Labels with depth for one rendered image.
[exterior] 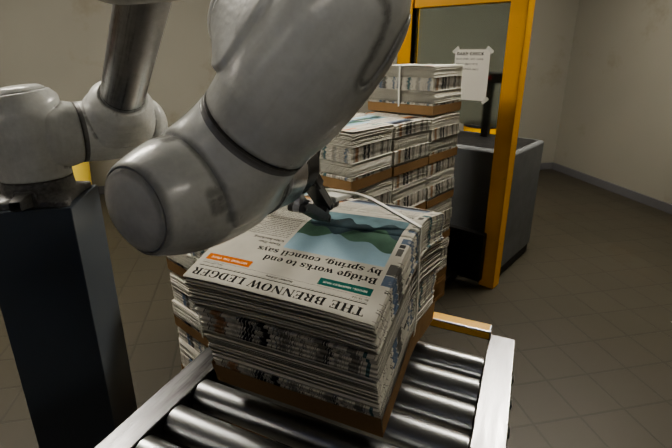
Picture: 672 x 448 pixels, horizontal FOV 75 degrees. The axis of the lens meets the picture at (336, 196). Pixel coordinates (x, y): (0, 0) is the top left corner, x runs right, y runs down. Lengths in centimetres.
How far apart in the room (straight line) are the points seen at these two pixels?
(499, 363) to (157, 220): 72
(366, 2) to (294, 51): 6
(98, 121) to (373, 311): 87
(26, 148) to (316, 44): 98
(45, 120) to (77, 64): 360
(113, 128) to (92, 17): 358
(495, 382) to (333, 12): 71
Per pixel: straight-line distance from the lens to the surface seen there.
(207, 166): 35
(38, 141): 121
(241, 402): 81
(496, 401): 84
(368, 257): 61
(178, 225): 34
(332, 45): 30
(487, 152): 275
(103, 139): 123
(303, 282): 58
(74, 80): 482
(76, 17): 479
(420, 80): 213
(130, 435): 81
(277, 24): 31
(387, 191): 189
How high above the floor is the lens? 135
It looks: 18 degrees down
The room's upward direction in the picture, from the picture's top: straight up
